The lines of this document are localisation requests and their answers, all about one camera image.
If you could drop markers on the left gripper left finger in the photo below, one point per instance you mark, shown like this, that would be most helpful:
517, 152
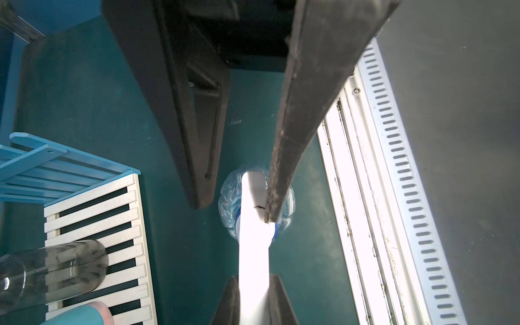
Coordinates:
184, 81

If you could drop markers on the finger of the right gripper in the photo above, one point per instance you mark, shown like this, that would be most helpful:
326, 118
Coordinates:
279, 307
228, 309

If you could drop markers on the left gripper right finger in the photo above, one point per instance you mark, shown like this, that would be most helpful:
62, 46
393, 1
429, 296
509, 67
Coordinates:
326, 43

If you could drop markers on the clear blue-white spray bottle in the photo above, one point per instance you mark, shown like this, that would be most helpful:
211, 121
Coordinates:
242, 211

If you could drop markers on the blue and white slatted shelf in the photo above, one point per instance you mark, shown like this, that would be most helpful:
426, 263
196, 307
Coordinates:
86, 197

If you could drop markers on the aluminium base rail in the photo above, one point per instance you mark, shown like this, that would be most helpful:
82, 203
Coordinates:
396, 264

